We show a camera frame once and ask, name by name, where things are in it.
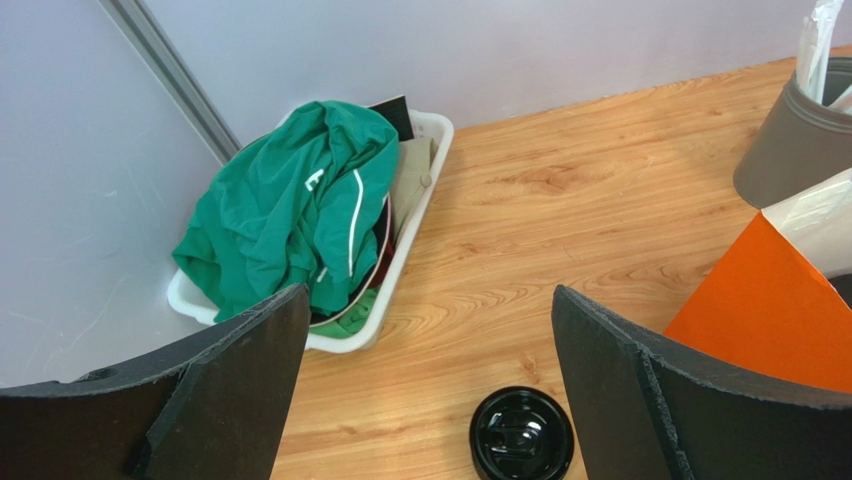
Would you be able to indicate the beige cap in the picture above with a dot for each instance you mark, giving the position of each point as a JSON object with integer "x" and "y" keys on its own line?
{"x": 412, "y": 179}

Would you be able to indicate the wrapped white straws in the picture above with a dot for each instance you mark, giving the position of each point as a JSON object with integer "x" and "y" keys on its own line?
{"x": 814, "y": 48}

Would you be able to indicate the grey straw holder cup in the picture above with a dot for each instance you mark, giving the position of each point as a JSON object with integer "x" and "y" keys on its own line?
{"x": 801, "y": 142}

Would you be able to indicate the orange paper bag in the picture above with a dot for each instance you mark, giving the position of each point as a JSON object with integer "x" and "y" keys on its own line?
{"x": 772, "y": 303}

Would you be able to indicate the aluminium frame post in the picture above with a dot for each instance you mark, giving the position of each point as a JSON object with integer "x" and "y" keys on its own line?
{"x": 142, "y": 30}

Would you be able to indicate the black coffee cup lids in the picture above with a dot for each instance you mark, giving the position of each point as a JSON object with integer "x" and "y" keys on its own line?
{"x": 520, "y": 433}

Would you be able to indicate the black cloth in basket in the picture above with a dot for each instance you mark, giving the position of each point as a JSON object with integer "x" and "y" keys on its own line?
{"x": 395, "y": 111}

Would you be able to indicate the green jacket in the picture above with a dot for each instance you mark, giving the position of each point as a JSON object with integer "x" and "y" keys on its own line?
{"x": 296, "y": 206}

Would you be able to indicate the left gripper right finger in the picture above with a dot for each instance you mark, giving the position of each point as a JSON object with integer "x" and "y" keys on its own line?
{"x": 648, "y": 407}

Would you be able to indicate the white plastic basket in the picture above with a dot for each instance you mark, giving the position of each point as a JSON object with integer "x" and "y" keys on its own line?
{"x": 185, "y": 298}

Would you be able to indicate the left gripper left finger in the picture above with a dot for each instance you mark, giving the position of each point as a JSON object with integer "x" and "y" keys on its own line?
{"x": 212, "y": 405}

